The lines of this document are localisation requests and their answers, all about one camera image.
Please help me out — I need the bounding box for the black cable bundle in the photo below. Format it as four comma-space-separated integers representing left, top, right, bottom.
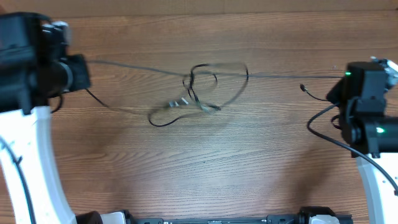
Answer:
85, 60, 343, 128

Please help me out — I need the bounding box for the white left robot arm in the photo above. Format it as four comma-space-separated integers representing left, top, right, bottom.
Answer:
1, 12, 90, 223

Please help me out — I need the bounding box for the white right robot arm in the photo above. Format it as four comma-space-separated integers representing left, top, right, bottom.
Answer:
326, 58, 397, 223

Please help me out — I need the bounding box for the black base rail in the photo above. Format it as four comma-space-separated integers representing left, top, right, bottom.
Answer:
76, 206, 353, 224

